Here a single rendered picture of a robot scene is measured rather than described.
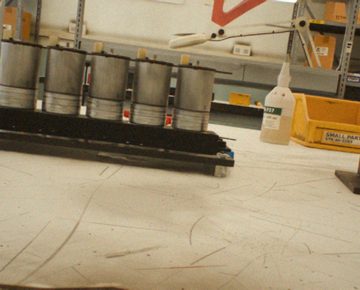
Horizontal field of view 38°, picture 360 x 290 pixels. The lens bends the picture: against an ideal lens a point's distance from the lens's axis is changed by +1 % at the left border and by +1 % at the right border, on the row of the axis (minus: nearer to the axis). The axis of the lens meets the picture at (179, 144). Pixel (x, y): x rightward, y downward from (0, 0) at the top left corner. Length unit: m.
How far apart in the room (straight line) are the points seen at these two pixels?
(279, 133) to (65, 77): 0.31
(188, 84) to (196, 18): 4.46
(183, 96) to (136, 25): 4.50
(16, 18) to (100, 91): 4.29
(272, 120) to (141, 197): 0.38
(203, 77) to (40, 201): 0.17
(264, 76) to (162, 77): 2.29
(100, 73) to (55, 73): 0.03
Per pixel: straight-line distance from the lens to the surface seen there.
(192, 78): 0.33
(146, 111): 0.33
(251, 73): 2.61
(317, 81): 2.65
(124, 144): 0.30
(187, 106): 0.33
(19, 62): 0.34
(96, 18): 4.91
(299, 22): 3.06
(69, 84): 0.34
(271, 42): 4.77
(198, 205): 0.22
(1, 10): 2.89
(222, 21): 0.55
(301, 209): 0.25
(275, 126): 0.58
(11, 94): 0.34
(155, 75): 0.33
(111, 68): 0.33
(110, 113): 0.33
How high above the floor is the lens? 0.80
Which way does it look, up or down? 6 degrees down
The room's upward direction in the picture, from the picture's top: 8 degrees clockwise
